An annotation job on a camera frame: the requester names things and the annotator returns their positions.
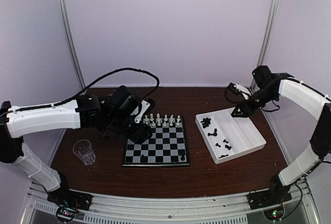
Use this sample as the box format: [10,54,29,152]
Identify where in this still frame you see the white chess knight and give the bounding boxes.
[144,115,149,123]

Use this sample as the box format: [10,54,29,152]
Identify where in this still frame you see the black white chessboard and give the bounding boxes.
[122,115,190,167]

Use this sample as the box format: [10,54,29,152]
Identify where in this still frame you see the clear drinking glass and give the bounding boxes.
[72,139,96,166]

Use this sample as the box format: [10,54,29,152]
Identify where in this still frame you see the black chess pieces pile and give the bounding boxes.
[200,117,212,128]

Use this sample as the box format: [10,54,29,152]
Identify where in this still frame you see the white plastic tray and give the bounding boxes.
[195,108,266,164]

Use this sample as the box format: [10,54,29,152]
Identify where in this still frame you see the right aluminium frame post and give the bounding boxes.
[256,0,280,67]

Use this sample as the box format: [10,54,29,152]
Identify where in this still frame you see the white chess queen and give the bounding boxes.
[156,113,161,123]

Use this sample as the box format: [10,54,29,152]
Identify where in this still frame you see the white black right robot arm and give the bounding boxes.
[226,65,330,204]

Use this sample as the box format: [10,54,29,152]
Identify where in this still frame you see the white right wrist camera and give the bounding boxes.
[227,83,252,100]

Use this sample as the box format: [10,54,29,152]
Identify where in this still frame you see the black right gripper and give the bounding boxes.
[231,87,278,117]

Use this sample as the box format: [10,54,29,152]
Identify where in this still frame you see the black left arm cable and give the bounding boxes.
[77,67,160,106]

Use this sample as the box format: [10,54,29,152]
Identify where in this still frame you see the front aluminium rail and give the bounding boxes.
[20,190,319,224]

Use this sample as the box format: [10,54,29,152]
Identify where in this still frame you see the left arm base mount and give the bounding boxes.
[47,190,93,223]

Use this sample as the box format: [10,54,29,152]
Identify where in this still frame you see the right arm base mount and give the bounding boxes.
[247,189,292,222]

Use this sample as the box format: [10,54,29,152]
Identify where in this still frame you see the aluminium frame post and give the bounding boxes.
[256,0,280,67]
[58,0,86,89]

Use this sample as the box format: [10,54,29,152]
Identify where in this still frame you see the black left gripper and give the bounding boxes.
[106,114,153,145]

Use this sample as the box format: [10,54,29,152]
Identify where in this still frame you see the left aluminium frame post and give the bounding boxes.
[58,0,86,89]

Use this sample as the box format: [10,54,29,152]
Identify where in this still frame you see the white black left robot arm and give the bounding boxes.
[1,85,155,205]

